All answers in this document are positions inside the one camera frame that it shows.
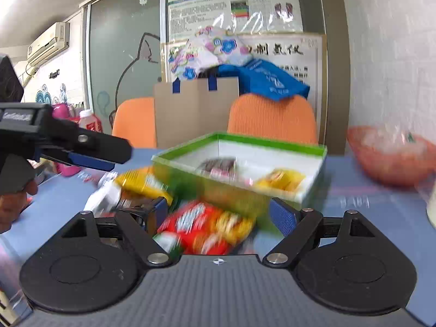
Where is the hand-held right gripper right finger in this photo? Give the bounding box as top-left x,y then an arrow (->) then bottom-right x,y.
262,197 -> 377,268

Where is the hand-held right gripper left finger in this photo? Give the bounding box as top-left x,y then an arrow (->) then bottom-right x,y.
61,196 -> 179,268

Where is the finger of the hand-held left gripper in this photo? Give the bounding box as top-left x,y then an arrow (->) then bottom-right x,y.
68,128 -> 133,165
40,152 -> 115,172

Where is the white snack packet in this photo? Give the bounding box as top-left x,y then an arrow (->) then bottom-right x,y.
83,177 -> 123,217

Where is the green cardboard box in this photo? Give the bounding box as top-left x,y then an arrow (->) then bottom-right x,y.
152,132 -> 328,219

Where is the person's left hand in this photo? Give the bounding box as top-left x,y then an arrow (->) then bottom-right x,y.
0,180 -> 39,234

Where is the juice bottle with red label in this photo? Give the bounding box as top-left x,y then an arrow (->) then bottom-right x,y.
79,109 -> 104,133

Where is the orange snack packet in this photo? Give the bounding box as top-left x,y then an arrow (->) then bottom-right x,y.
114,167 -> 174,205

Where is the yellow snack packet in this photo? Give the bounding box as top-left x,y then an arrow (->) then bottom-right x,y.
255,168 -> 306,192

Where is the orange chair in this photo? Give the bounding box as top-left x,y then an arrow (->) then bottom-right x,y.
112,97 -> 158,149
227,93 -> 319,145

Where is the pink bottle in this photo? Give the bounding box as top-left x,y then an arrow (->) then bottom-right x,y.
51,104 -> 83,177

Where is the white air conditioner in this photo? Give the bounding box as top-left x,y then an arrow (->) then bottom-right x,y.
27,22 -> 71,67

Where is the brown cardboard sheet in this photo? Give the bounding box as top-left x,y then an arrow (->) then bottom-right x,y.
153,77 -> 240,149

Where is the frosted glass door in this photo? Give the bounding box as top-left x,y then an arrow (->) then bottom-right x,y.
88,0 -> 165,144

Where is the red plastic bowl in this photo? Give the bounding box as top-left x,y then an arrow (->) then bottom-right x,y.
347,124 -> 436,187

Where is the blue bag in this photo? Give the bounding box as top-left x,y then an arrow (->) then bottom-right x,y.
218,58 -> 310,102

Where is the floral cloth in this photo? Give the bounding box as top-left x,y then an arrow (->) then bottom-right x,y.
168,25 -> 251,81

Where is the framed calligraphy poster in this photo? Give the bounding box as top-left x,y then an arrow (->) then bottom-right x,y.
160,33 -> 328,144

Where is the wall poster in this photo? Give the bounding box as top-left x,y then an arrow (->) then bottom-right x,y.
166,0 -> 304,43

